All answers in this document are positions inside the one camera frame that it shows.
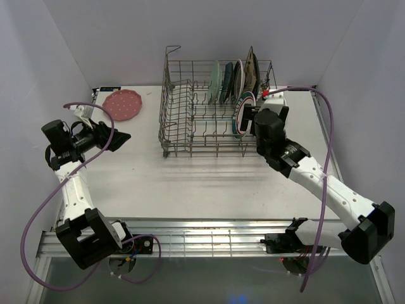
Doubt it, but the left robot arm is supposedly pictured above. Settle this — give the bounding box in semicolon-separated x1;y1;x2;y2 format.
41;120;134;269

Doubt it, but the grey wire dish rack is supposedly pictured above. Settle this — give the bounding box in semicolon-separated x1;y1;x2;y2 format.
158;45;279;158

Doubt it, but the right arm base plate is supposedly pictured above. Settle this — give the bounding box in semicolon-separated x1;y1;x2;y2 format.
259;232;313;254

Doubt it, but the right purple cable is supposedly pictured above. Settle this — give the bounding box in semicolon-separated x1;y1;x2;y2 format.
262;85;335;293

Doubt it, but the teal square plate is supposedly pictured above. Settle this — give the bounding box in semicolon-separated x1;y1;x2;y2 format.
219;62;234;105

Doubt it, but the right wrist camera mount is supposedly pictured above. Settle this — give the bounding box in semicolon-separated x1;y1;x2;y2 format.
259;90;286;115

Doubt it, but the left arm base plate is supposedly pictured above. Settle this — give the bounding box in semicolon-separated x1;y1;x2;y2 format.
130;235;154;257

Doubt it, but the left corner logo sticker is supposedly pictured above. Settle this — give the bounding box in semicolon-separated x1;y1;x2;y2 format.
99;86;121;92

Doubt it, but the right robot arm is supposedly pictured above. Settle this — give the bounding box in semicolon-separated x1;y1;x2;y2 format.
241;104;395;265

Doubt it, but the pink dotted plate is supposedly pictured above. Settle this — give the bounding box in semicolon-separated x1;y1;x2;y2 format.
102;89;142;122

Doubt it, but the striped rim plate front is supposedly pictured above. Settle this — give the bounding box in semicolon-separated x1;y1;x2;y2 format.
233;59;245;101

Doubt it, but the purple cable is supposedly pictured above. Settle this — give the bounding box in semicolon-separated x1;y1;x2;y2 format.
262;85;335;293
20;101;162;291

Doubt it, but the beige floral square plate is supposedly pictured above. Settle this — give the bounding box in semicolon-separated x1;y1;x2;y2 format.
243;46;255;92

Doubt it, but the black floral square plate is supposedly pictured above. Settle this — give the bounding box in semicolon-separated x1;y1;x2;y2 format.
252;54;261;97

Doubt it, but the mint green plate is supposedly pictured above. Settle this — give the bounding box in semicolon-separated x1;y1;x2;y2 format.
208;60;221;105

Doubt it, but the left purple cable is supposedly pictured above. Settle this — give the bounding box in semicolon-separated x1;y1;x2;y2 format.
20;101;162;291

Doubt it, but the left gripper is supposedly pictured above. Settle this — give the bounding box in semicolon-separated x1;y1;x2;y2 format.
70;118;131;153

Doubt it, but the striped rim plate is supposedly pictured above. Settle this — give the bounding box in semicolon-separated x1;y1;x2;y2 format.
232;91;256;139
233;59;245;101

